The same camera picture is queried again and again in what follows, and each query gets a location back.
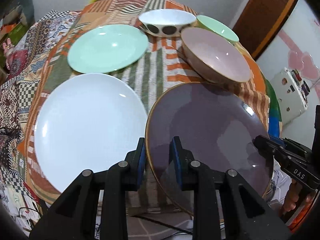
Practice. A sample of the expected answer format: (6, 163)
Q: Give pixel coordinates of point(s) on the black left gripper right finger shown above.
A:
(245, 214)

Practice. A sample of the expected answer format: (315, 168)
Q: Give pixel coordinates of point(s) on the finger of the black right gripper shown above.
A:
(269, 147)

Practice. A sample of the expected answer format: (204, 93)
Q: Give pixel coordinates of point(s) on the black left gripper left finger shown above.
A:
(73, 214)

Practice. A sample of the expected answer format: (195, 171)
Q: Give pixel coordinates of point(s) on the purple plate gold rim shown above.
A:
(216, 126)

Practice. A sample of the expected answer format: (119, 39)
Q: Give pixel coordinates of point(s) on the white plate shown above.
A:
(90, 121)

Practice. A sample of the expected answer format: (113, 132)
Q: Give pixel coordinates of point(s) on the pink bowl gold rim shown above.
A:
(213, 57)

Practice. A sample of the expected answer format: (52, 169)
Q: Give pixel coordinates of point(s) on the mint green bowl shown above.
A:
(217, 27)

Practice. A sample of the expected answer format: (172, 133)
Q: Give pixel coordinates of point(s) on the white bowl black dots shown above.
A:
(166, 22)

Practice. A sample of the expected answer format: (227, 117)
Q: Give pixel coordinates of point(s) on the mint green plate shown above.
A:
(107, 48)

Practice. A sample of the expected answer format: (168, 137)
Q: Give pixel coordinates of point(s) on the person's right hand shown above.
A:
(291, 198)

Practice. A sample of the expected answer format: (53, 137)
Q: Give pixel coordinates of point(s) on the white box with stickers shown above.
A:
(290, 96)

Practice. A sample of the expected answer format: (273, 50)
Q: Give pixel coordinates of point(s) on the patterned checkered quilt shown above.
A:
(22, 84)

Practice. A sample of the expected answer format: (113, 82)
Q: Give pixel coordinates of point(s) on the wooden door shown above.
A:
(259, 23)

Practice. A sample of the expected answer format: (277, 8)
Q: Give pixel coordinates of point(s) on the striped patchwork blanket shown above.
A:
(162, 67)

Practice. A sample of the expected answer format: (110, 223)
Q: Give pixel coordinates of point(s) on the pink rabbit toy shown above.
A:
(7, 47)

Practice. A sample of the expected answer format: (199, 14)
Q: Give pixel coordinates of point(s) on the green cardboard box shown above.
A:
(14, 32)

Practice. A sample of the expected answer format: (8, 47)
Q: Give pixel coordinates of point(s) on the green plush pillow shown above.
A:
(25, 11)

